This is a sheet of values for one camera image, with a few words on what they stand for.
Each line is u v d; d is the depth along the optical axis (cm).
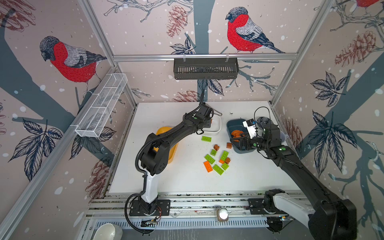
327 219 37
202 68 105
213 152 92
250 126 70
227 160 89
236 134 100
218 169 86
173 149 88
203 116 71
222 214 63
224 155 90
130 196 68
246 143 69
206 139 100
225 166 87
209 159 90
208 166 88
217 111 117
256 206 73
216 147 94
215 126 106
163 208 73
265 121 104
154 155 51
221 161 89
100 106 78
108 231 65
